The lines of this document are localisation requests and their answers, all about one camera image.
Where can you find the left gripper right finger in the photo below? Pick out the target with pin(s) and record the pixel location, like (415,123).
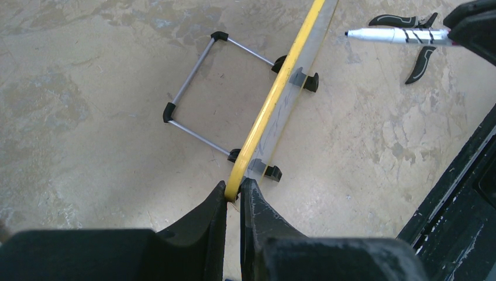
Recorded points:
(259,222)

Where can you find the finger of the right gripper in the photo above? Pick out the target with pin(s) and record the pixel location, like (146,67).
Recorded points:
(472,25)

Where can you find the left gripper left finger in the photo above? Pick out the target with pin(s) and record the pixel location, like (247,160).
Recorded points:
(194,246)

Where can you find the blue white marker pen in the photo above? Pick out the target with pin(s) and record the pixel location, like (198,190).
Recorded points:
(434,37)

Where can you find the yellow framed whiteboard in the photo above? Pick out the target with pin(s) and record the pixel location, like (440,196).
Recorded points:
(253,159)

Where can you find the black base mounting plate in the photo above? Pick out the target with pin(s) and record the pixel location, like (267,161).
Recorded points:
(453,229)

